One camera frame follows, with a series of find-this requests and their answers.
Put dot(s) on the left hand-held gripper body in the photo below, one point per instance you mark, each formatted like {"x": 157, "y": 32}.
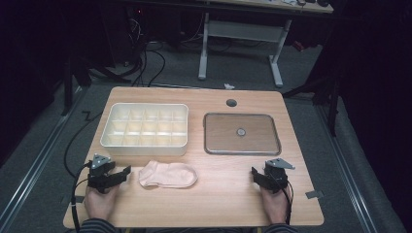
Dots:
{"x": 98, "y": 176}

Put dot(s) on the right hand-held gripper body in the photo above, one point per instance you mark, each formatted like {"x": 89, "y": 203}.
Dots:
{"x": 277, "y": 178}

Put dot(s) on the pale pink sock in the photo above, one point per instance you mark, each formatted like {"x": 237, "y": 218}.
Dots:
{"x": 168, "y": 174}

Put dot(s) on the person's right hand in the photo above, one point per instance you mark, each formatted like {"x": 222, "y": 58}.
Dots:
{"x": 275, "y": 207}

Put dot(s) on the person's left hand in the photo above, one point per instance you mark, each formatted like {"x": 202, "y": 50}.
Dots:
{"x": 100, "y": 205}

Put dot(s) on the grey tape strip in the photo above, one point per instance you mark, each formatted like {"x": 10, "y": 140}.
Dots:
{"x": 314, "y": 194}
{"x": 77, "y": 199}

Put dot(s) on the small round metal disc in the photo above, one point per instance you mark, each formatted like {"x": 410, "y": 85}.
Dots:
{"x": 241, "y": 132}

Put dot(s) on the white compartment storage box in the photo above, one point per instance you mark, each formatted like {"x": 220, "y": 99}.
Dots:
{"x": 145, "y": 129}

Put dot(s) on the white paper scrap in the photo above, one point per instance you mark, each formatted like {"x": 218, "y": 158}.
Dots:
{"x": 229, "y": 86}

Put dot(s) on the black metal stand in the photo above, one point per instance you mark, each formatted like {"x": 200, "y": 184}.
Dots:
{"x": 67, "y": 87}

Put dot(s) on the metal floor rail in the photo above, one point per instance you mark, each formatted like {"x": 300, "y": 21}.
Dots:
{"x": 35, "y": 155}
{"x": 346, "y": 168}

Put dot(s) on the white desk frame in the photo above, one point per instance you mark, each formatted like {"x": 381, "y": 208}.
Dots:
{"x": 243, "y": 30}

